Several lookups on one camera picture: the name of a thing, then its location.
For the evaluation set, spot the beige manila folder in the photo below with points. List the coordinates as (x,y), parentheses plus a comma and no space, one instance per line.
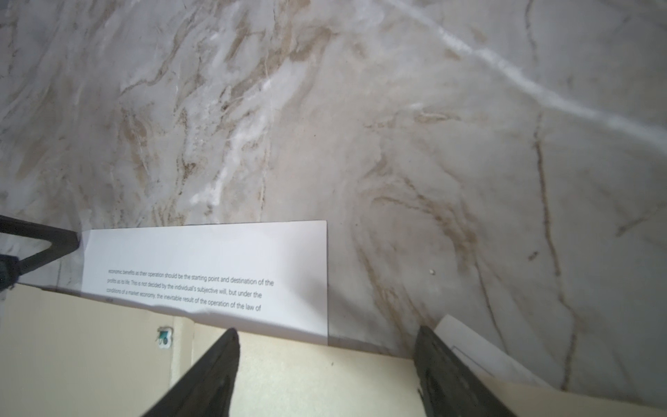
(63,355)

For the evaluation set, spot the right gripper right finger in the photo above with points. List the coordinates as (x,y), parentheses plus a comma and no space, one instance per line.
(447,386)

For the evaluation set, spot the technical drawing paper sheet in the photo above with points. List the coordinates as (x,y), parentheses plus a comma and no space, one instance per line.
(482,356)

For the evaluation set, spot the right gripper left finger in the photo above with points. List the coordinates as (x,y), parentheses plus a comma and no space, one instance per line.
(207,388)

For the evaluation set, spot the text printed paper sheet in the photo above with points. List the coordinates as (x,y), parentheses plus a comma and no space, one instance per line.
(268,278)

